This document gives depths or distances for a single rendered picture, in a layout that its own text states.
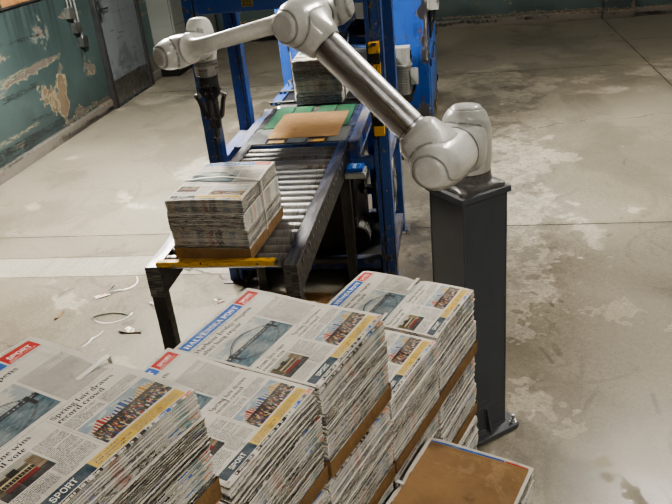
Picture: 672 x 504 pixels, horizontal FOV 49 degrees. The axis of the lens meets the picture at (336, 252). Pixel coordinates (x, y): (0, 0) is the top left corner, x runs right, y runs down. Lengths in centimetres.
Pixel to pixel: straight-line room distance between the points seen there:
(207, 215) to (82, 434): 154
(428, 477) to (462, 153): 93
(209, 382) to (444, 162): 101
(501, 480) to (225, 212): 125
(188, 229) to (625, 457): 176
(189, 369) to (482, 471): 79
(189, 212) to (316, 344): 112
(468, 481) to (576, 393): 136
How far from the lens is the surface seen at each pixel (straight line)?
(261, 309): 171
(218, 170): 277
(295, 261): 250
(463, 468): 193
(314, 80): 441
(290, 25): 227
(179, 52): 266
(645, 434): 304
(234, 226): 250
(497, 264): 258
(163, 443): 109
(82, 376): 120
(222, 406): 143
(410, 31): 590
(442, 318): 206
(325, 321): 163
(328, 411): 148
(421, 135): 220
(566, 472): 283
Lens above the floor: 192
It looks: 26 degrees down
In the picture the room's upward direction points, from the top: 6 degrees counter-clockwise
